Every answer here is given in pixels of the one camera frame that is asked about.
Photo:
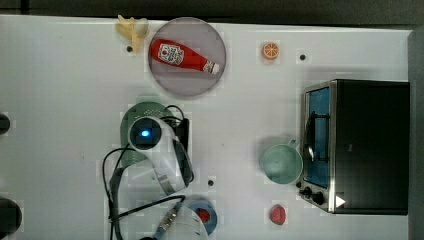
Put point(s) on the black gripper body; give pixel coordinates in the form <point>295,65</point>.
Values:
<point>175,129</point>

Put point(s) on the green plastic strainer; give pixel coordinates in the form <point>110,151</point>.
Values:
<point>146,105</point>

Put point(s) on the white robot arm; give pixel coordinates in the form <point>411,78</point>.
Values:
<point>152,202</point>

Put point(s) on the red ketchup bottle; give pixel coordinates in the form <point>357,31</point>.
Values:
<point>178,55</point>

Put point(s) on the red strawberry toy in cup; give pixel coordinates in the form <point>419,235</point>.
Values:
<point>203,214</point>

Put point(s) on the grey round plate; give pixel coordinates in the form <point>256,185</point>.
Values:
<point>202,38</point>

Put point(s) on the blue plastic cup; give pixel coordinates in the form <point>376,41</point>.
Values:
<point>211,225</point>

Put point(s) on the yellow banana toy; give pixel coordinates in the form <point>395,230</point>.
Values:
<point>135,30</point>

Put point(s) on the green plastic cup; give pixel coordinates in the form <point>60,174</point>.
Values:
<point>282,163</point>

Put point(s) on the orange slice toy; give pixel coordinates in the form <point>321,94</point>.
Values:
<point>270,51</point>

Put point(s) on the black round base upper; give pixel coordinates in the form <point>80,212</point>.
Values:
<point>4,124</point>

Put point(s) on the black round base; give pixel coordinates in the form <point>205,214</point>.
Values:
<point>4,124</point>
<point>10,217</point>

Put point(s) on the black toaster oven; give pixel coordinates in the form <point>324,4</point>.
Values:
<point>355,147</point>

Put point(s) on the black round base lower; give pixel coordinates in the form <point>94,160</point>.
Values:
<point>10,217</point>

